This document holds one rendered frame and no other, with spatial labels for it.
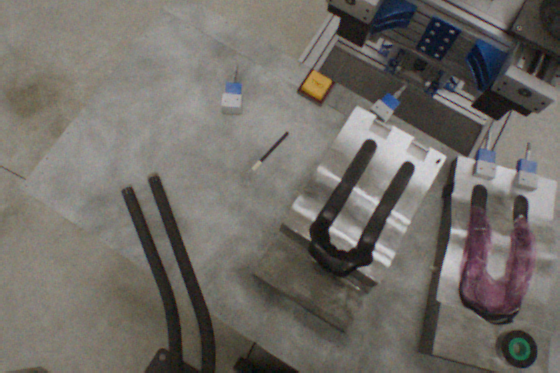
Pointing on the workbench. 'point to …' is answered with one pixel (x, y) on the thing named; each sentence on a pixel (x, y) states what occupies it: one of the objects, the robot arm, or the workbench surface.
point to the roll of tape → (528, 351)
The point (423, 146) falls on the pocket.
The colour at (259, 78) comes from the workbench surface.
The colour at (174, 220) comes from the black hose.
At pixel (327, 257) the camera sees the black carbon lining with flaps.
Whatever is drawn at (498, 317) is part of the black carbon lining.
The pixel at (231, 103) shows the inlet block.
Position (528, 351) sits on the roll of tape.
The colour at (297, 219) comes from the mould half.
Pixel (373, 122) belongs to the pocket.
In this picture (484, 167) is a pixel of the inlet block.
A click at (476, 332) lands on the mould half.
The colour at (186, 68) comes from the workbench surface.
